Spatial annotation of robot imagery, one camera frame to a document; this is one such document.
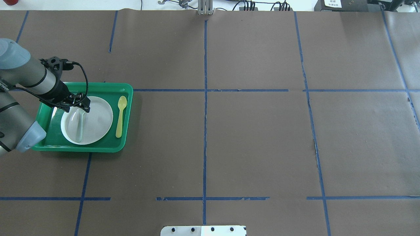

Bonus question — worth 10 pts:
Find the green plastic tray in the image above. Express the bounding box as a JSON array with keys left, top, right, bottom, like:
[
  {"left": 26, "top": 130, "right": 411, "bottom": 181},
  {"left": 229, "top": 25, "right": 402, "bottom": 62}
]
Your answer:
[{"left": 33, "top": 82, "right": 134, "bottom": 153}]

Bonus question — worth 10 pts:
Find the yellow plastic spoon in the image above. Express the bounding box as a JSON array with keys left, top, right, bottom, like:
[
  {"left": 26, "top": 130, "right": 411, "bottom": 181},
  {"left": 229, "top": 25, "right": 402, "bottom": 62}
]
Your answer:
[{"left": 115, "top": 96, "right": 127, "bottom": 138}]

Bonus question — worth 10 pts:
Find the black box with label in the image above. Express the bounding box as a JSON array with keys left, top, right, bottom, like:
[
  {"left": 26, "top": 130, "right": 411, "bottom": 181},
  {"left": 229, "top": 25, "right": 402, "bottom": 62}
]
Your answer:
[{"left": 314, "top": 0, "right": 369, "bottom": 12}]

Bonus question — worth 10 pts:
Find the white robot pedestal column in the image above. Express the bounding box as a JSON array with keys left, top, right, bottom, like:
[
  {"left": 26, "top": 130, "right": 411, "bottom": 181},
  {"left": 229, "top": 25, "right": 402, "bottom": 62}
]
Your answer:
[{"left": 160, "top": 225, "right": 247, "bottom": 236}]

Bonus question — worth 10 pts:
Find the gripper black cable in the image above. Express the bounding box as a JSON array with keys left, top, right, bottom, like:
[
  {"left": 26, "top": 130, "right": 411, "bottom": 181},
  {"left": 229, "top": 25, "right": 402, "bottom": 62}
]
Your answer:
[{"left": 67, "top": 61, "right": 90, "bottom": 99}]

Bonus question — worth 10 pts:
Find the aluminium frame post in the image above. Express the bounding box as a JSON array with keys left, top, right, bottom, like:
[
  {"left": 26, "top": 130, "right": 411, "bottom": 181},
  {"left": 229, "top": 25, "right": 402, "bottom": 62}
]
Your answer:
[{"left": 197, "top": 0, "right": 214, "bottom": 15}]

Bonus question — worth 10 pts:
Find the white round plate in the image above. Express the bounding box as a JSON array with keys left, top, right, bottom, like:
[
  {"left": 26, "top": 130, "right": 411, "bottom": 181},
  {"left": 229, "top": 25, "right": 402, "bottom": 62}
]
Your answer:
[{"left": 60, "top": 96, "right": 114, "bottom": 145}]

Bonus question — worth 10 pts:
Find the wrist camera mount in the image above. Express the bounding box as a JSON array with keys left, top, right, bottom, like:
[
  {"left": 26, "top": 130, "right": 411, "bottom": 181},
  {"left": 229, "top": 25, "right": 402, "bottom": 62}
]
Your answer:
[{"left": 39, "top": 56, "right": 74, "bottom": 80}]

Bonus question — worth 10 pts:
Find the pale grey plastic fork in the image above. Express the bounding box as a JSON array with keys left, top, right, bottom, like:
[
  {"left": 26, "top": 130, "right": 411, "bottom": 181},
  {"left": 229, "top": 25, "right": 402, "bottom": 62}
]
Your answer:
[{"left": 75, "top": 109, "right": 86, "bottom": 143}]

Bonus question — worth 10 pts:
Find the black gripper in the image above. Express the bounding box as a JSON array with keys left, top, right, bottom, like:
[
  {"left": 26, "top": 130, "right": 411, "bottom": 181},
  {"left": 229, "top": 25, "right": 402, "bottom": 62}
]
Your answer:
[{"left": 42, "top": 80, "right": 91, "bottom": 113}]

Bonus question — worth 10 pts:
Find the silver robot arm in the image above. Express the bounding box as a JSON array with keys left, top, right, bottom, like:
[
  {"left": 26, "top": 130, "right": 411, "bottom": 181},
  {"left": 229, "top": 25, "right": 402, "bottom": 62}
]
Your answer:
[{"left": 0, "top": 38, "right": 91, "bottom": 156}]

